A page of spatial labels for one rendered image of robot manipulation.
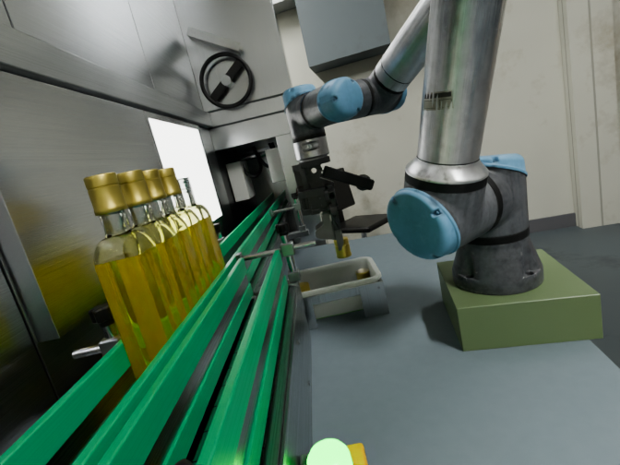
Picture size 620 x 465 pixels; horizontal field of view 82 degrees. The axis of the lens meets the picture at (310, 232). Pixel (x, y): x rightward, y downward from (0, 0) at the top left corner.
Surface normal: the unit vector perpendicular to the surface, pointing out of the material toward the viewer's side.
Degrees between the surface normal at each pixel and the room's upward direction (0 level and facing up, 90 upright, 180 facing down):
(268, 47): 90
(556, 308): 90
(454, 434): 0
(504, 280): 75
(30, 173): 90
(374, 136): 90
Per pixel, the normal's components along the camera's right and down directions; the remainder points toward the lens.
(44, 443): 0.97, -0.22
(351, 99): 0.54, 0.05
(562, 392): -0.22, -0.95
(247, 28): 0.00, 0.21
